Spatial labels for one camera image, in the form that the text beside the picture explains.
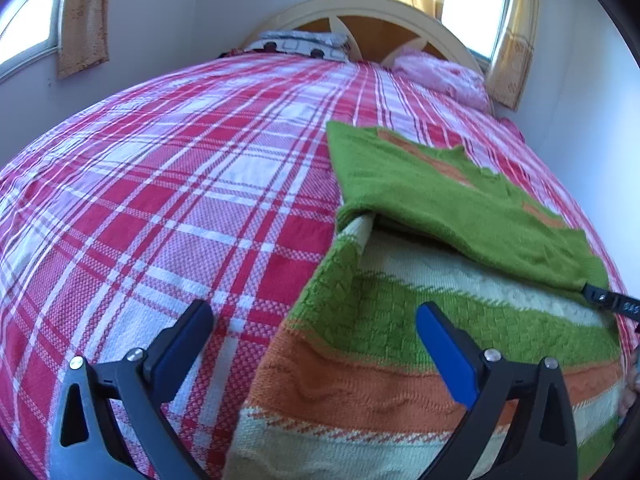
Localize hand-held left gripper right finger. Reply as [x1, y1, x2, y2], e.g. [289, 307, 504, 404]
[416, 302, 581, 480]

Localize window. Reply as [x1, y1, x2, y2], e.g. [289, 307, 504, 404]
[440, 0, 516, 61]
[0, 0, 68, 83]

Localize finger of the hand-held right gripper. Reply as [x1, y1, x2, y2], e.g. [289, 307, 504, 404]
[582, 282, 640, 318]

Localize red white plaid blanket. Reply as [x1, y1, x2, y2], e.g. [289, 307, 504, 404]
[0, 52, 626, 480]

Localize pink pillow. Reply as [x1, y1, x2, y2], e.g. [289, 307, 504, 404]
[392, 45, 490, 110]

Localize green orange striped knit sweater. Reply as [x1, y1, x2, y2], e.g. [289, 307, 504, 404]
[222, 121, 626, 480]

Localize small pink cloth item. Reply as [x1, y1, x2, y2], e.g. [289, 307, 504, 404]
[499, 117, 525, 142]

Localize cream wooden bed headboard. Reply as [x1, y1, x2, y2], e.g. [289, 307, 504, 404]
[240, 0, 485, 75]

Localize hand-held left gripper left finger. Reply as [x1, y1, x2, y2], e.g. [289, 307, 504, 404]
[49, 299, 215, 480]

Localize grey white patterned pillow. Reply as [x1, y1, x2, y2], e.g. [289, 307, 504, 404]
[244, 30, 352, 63]

